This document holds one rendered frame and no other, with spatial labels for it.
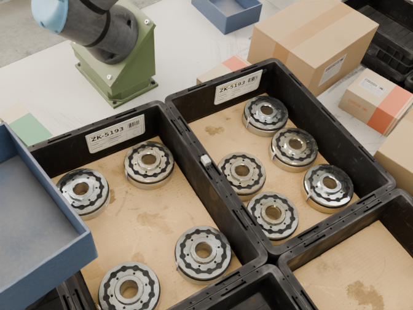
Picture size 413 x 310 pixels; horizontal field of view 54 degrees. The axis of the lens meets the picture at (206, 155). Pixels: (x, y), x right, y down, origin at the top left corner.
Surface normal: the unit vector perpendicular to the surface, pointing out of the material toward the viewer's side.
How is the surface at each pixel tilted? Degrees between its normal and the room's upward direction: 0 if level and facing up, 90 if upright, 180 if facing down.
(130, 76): 90
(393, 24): 0
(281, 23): 0
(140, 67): 90
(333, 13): 0
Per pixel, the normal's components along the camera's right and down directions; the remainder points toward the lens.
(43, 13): -0.56, -0.03
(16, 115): 0.07, -0.58
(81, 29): 0.48, 0.82
